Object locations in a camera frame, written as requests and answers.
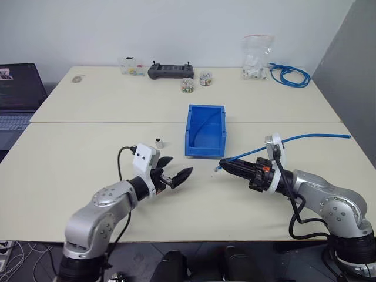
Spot dark laptop computer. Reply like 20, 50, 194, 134
0, 62, 49, 151

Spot plastic bag of white couplers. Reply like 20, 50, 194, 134
241, 34, 276, 81

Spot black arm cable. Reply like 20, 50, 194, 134
272, 146, 334, 242
99, 145, 139, 265

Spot clear plastic box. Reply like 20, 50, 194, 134
117, 56, 146, 78

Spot coiled blue cable bundle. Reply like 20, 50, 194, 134
268, 62, 312, 89

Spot long blue network cable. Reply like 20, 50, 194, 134
213, 133, 353, 173

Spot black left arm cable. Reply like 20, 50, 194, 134
99, 145, 139, 265

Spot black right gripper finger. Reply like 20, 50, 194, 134
220, 163, 257, 180
219, 158, 259, 172

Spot thin white floor cables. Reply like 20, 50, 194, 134
0, 240, 55, 282

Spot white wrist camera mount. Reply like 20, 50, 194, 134
264, 132, 288, 195
132, 143, 162, 198

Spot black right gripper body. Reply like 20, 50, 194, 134
247, 156, 276, 193

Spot short blue cable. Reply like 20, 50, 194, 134
189, 110, 220, 146

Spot dark rounded shape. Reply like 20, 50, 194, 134
150, 249, 189, 282
218, 244, 260, 282

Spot clear jar of colourful beads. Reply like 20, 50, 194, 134
180, 77, 195, 95
199, 70, 214, 87

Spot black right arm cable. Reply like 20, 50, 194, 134
272, 146, 334, 242

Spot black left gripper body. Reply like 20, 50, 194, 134
149, 166, 174, 194

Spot white power strip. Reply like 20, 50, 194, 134
0, 240, 13, 273

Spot black handheld controller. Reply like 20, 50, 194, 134
147, 60, 196, 80

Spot blue plastic bin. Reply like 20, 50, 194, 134
184, 103, 228, 160

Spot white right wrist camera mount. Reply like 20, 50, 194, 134
264, 132, 288, 195

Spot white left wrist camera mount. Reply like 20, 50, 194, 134
132, 143, 162, 198

